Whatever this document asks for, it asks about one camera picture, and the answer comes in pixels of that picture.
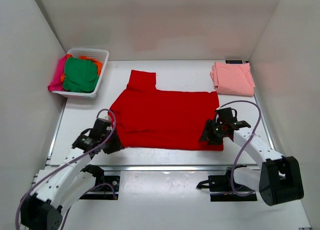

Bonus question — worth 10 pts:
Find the orange t shirt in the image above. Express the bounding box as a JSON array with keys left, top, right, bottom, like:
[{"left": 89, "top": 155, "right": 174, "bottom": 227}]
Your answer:
[{"left": 60, "top": 54, "right": 103, "bottom": 83}]

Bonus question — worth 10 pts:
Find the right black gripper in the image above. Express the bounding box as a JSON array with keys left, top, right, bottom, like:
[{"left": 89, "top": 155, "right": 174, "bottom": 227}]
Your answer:
[{"left": 199, "top": 119, "right": 226, "bottom": 145}]

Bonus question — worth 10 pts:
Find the green t shirt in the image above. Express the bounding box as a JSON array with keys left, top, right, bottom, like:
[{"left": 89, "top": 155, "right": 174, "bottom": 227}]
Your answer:
[{"left": 62, "top": 57, "right": 99, "bottom": 93}]

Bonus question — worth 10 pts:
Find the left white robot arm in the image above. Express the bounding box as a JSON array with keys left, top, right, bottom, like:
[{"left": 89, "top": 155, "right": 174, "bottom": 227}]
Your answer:
[{"left": 16, "top": 117, "right": 123, "bottom": 230}]

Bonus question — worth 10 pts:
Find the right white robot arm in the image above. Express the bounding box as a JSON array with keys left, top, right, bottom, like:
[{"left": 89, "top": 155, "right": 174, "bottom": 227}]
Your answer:
[{"left": 196, "top": 108, "right": 304, "bottom": 206}]

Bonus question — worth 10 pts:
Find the white plastic basket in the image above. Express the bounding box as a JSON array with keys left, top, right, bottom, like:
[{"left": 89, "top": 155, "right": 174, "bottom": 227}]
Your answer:
[{"left": 51, "top": 48, "right": 109, "bottom": 99}]

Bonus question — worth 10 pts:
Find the aluminium table rail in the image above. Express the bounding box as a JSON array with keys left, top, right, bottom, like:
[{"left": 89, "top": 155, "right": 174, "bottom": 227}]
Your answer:
[{"left": 47, "top": 165, "right": 261, "bottom": 172}]

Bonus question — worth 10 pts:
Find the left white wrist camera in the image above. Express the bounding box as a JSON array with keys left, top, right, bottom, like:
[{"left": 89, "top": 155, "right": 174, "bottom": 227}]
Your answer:
[{"left": 101, "top": 115, "right": 112, "bottom": 123}]

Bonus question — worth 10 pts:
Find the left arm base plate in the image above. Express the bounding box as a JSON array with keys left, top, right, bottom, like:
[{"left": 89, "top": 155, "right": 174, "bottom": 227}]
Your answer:
[{"left": 80, "top": 172, "right": 121, "bottom": 201}]

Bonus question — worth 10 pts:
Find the red t shirt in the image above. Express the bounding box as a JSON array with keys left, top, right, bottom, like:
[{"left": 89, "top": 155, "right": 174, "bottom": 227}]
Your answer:
[{"left": 110, "top": 70, "right": 224, "bottom": 151}]

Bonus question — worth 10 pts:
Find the magenta t shirt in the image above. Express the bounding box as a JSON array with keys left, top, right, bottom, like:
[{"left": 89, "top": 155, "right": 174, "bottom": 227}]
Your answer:
[{"left": 47, "top": 54, "right": 73, "bottom": 92}]

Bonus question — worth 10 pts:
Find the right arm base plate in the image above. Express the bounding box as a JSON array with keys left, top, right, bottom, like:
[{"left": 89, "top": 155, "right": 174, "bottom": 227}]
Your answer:
[{"left": 196, "top": 167, "right": 258, "bottom": 203}]

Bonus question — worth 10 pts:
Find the folded pink t shirt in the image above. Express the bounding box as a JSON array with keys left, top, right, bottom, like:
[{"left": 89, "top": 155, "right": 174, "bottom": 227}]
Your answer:
[{"left": 210, "top": 62, "right": 255, "bottom": 97}]

